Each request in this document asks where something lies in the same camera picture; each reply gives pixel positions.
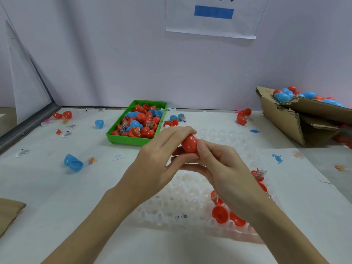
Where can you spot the person's right hand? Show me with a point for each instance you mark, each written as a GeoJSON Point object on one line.
{"type": "Point", "coordinates": [234, 176]}

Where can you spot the person's left hand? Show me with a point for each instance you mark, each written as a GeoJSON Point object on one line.
{"type": "Point", "coordinates": [154, 170]}

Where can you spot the pile of capsule halves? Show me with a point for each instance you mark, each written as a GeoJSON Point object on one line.
{"type": "Point", "coordinates": [137, 121]}

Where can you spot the small capsule cluster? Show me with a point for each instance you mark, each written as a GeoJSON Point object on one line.
{"type": "Point", "coordinates": [175, 119]}

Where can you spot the single blue egg half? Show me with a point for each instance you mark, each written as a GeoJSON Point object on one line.
{"type": "Point", "coordinates": [99, 123]}

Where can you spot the cardboard box of capsules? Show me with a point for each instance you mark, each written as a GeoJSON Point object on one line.
{"type": "Point", "coordinates": [280, 113]}

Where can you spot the blue egg shell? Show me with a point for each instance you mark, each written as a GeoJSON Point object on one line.
{"type": "Point", "coordinates": [73, 162]}

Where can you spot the pile of finished eggs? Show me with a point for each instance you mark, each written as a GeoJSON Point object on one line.
{"type": "Point", "coordinates": [316, 97]}

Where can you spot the person's left forearm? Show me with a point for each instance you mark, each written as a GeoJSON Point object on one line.
{"type": "Point", "coordinates": [82, 236]}

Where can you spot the clear plastic egg tray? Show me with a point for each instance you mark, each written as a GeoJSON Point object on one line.
{"type": "Point", "coordinates": [165, 203]}

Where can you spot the small blue toy piece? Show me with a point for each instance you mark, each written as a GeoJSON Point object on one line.
{"type": "Point", "coordinates": [277, 159]}

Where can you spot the green plastic tray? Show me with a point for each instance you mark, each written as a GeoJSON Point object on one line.
{"type": "Point", "coordinates": [109, 139]}

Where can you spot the small orange toy piece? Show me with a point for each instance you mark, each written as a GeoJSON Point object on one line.
{"type": "Point", "coordinates": [339, 167]}
{"type": "Point", "coordinates": [91, 160]}

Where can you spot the flat brown cardboard sheet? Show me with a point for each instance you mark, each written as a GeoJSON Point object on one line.
{"type": "Point", "coordinates": [10, 211]}

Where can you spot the clear triangular panel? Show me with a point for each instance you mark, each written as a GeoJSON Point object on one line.
{"type": "Point", "coordinates": [26, 79]}

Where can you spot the white paper sign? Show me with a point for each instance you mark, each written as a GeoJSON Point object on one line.
{"type": "Point", "coordinates": [247, 16]}

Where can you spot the grey metal rail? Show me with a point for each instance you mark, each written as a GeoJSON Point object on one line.
{"type": "Point", "coordinates": [25, 129]}

